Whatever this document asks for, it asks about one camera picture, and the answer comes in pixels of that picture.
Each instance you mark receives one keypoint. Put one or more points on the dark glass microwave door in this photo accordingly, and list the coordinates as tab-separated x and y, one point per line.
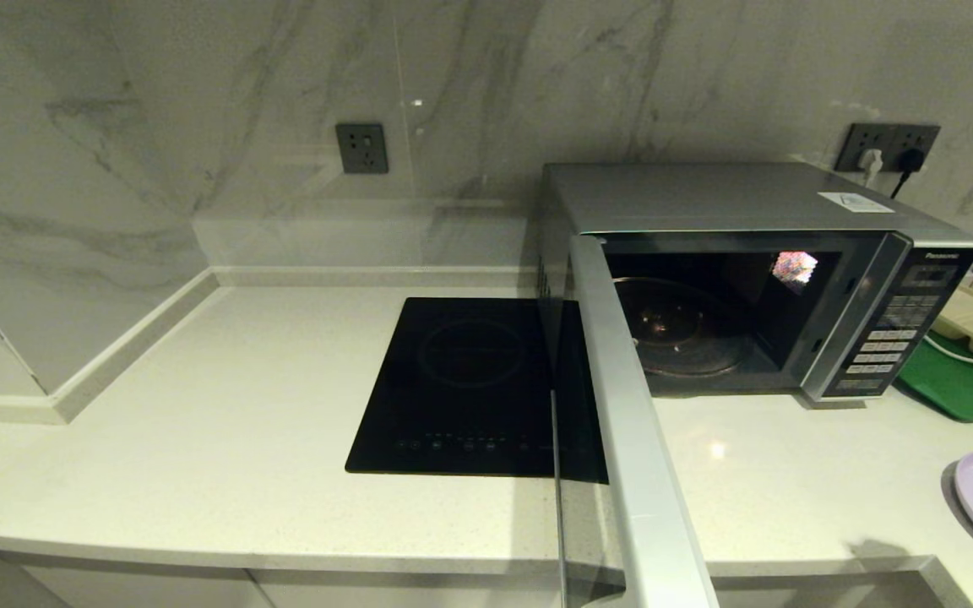
638	439

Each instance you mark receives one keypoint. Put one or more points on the silver Panasonic microwave oven body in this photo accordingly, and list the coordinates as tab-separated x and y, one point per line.
706	198

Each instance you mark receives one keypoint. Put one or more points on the black induction cooktop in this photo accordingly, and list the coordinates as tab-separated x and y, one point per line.
453	380

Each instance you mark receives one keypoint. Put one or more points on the white power plug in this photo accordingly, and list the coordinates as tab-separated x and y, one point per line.
872	162

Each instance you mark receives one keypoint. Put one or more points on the white base cabinet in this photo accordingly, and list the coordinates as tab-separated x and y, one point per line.
157	591

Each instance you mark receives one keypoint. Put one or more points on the green plastic tray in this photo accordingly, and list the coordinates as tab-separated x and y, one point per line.
964	388

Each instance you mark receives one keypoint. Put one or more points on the grey single wall socket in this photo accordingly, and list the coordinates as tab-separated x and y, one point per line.
361	149

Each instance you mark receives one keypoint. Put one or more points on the grey double wall socket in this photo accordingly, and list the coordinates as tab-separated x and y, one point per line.
894	137

